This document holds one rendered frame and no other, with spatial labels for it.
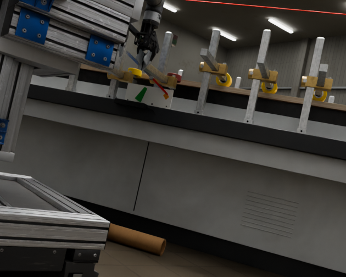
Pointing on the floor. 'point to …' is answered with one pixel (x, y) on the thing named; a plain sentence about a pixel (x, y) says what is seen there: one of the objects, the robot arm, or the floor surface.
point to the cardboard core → (137, 239)
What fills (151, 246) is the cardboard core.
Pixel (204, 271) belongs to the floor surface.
